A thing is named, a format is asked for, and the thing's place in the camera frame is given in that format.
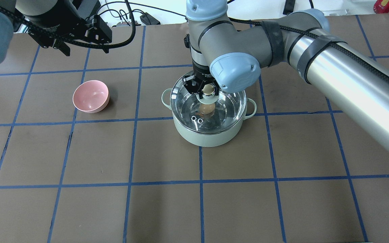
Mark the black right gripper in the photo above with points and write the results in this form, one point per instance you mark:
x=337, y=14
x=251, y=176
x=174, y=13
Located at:
x=201, y=72

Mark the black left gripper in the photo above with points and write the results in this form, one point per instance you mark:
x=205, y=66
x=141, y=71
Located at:
x=60, y=16

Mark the glass pot lid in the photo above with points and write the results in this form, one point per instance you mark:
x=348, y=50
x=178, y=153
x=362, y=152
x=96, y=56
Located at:
x=209, y=114

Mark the pale green cooking pot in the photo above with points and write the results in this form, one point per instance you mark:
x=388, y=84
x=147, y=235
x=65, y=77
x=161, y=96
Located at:
x=210, y=140

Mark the brown egg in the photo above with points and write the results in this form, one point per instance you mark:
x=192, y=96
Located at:
x=205, y=109

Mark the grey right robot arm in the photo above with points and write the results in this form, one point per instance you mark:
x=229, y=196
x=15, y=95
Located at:
x=227, y=60

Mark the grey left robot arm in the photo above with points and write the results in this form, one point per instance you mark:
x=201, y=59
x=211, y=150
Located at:
x=14, y=13

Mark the pink bowl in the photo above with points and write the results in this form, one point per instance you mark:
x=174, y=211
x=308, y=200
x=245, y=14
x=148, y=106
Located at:
x=91, y=96

